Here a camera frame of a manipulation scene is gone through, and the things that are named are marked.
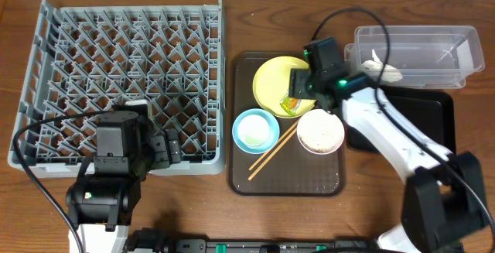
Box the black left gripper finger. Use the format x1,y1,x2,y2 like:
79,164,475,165
166,129,183,164
150,135,170,169

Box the white tissue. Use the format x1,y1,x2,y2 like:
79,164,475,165
361,49,403,83

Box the pink white bowl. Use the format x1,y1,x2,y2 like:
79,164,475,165
296,109,345,155

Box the light blue saucer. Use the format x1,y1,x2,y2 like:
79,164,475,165
232,108,280,155

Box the green snack wrapper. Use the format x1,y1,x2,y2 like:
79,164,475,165
279,95,301,116

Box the rice and shell scraps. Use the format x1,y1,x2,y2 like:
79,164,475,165
297,120,344,155

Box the white small cup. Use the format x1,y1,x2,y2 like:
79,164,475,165
238,115,270,147

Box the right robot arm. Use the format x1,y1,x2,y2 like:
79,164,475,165
288,67,494,252

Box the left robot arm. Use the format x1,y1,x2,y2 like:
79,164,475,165
67,111,183,252

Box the grey dishwasher rack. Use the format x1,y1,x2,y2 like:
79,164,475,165
7,2,226,178

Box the black waste tray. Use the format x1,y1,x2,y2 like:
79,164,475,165
346,85,457,156

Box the yellow plate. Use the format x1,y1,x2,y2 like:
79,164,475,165
253,56,316,118

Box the wooden chopstick upper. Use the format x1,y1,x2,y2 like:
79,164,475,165
247,119,299,172

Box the wooden chopstick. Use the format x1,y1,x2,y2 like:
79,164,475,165
247,126,296,181
247,119,299,172

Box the wooden chopstick lower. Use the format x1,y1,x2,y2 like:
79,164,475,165
247,126,296,181

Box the brown serving tray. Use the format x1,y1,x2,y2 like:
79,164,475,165
227,51,346,197

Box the clear plastic bin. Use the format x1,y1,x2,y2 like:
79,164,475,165
344,26,485,89

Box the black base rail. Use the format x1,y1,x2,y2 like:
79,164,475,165
123,227,380,253

